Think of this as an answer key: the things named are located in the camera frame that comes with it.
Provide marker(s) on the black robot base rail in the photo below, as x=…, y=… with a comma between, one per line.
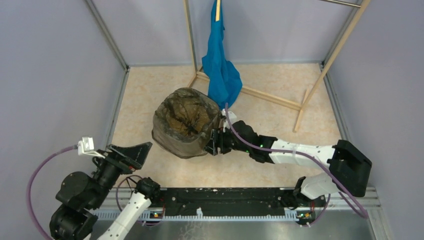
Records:
x=232, y=204

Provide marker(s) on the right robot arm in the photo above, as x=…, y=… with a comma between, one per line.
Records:
x=345, y=168

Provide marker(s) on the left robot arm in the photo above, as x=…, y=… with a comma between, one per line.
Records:
x=80, y=193

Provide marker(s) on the aluminium enclosure post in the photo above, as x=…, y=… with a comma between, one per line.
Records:
x=108, y=37

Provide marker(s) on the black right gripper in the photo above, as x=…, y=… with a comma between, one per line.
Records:
x=217, y=140

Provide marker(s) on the dark translucent trash bag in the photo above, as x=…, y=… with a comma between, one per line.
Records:
x=184, y=121

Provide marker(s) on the blue hanging cloth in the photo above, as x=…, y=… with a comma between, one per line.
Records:
x=225, y=82

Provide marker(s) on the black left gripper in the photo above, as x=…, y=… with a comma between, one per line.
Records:
x=128, y=159

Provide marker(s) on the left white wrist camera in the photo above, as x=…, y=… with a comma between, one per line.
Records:
x=86, y=147

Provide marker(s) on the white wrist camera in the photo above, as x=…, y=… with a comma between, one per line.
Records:
x=86, y=147
x=225, y=116

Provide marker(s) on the wooden clothes rack frame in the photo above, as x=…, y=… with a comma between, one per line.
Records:
x=352, y=21

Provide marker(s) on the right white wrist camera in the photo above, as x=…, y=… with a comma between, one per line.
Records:
x=225, y=116

